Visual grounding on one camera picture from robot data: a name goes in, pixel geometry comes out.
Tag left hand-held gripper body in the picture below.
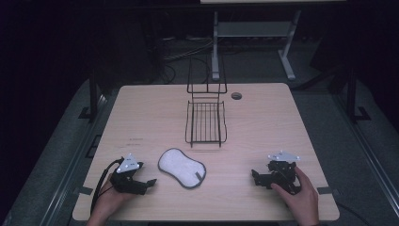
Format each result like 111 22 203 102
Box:
109 153 146 194

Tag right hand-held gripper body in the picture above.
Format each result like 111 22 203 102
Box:
263 151 301 195

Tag white sponge pad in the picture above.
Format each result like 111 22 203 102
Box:
157 147 208 190

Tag black wire rack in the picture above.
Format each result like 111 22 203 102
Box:
184 54 229 149

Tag person's right hand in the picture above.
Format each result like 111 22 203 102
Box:
270 166 321 226

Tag person's left hand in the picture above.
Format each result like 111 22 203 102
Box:
86 173 136 226

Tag grey metal stand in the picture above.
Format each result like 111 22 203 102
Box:
211 9 303 82

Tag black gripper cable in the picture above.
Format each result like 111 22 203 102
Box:
89 157 125 218

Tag black post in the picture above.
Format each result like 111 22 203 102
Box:
78 70 103 121
344 67 372 123

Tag black floor cable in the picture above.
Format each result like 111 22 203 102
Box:
334 201 375 226

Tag bundle of floor cables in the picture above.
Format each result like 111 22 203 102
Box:
154 36 217 84

